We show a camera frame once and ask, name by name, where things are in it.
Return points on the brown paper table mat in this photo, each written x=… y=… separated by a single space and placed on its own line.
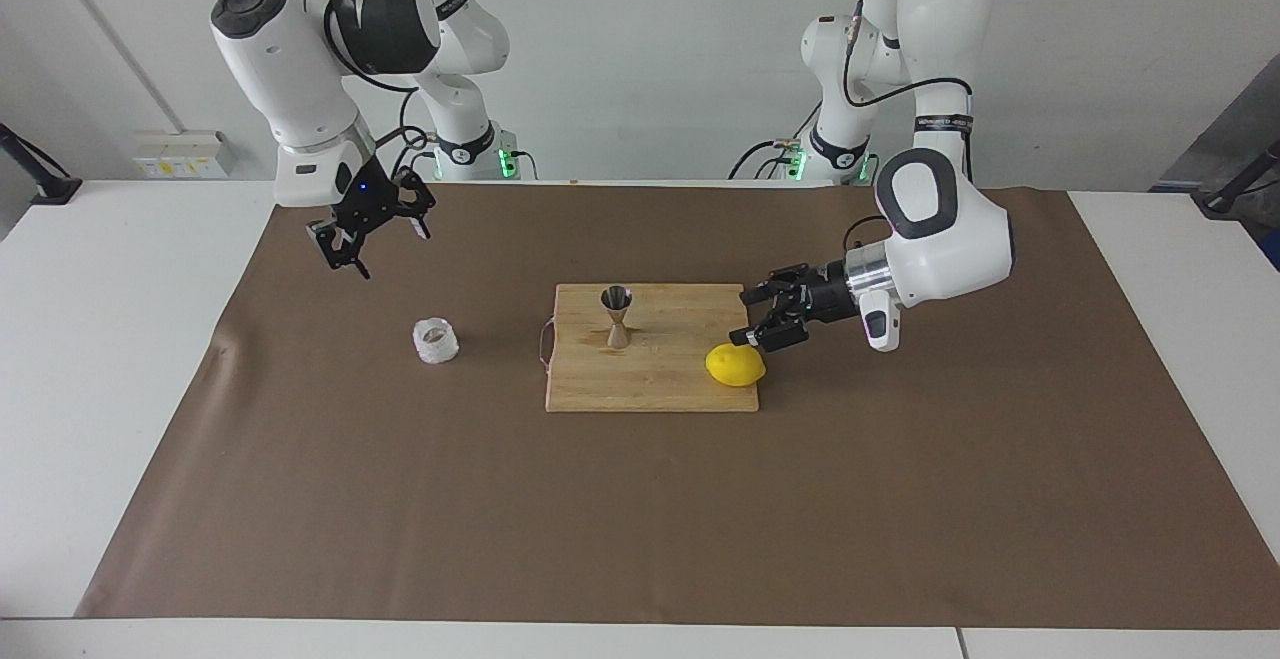
x=600 y=519

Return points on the blue object at table edge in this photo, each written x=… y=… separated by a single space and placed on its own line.
x=1273 y=254

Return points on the white wall socket box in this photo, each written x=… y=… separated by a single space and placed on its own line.
x=185 y=154

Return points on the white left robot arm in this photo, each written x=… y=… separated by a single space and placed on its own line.
x=950 y=239

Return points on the wooden cutting board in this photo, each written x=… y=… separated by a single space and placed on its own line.
x=650 y=379

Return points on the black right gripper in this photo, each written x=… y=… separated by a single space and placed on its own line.
x=368 y=207

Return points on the steel double jigger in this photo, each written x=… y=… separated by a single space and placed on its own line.
x=617 y=299

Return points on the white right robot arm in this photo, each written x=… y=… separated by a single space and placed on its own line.
x=290 y=69

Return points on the clear textured glass cup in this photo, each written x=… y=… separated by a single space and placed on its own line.
x=436 y=342

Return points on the dark grey partition panel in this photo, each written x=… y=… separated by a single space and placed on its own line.
x=1235 y=114

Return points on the black clamp stand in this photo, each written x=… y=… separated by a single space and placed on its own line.
x=45 y=187
x=1235 y=194

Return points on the yellow lemon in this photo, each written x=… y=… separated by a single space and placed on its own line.
x=735 y=367

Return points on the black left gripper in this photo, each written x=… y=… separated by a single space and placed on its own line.
x=830 y=294

